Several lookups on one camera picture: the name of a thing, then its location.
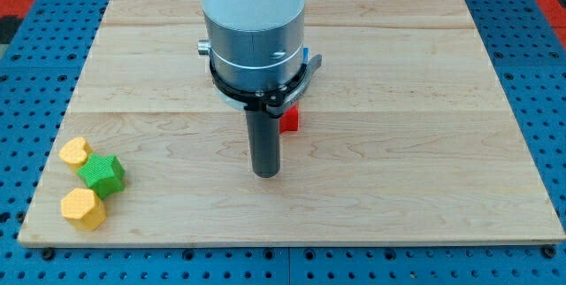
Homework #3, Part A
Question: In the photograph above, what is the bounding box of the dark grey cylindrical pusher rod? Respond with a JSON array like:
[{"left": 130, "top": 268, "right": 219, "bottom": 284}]
[{"left": 246, "top": 111, "right": 280, "bottom": 178}]

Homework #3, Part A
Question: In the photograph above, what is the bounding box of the black clamp ring mount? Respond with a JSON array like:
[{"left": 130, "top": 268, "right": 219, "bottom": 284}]
[{"left": 209, "top": 54, "right": 322, "bottom": 118}]

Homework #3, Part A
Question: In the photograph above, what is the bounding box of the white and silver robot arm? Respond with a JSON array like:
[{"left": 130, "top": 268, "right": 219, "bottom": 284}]
[{"left": 198, "top": 0, "right": 322, "bottom": 178}]

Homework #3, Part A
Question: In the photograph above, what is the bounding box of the light wooden board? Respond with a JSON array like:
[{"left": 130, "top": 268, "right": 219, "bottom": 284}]
[{"left": 19, "top": 0, "right": 565, "bottom": 248}]

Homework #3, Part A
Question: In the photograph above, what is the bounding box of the yellow hexagon block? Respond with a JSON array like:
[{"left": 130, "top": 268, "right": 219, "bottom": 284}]
[{"left": 60, "top": 188, "right": 106, "bottom": 231}]

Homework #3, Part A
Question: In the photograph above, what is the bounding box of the red block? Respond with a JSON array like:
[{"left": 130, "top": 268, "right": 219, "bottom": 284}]
[{"left": 279, "top": 104, "right": 300, "bottom": 134}]

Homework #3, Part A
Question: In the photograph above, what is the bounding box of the green star block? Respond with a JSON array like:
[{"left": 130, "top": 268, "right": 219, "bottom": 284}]
[{"left": 77, "top": 153, "right": 125, "bottom": 200}]

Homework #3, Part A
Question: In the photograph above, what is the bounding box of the yellow heart block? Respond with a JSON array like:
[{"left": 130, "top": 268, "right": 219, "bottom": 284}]
[{"left": 58, "top": 136, "right": 94, "bottom": 173}]

